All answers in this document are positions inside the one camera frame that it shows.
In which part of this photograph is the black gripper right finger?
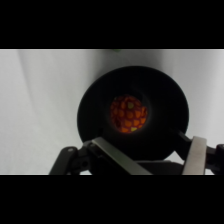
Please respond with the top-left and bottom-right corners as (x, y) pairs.
(175, 130), (224, 176)

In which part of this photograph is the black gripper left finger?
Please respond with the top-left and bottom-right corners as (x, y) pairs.
(49, 135), (153, 176)

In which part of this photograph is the red ball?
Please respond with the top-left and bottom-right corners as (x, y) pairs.
(109, 94), (149, 134)

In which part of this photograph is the black bowl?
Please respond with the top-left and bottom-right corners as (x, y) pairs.
(76, 65), (191, 162)

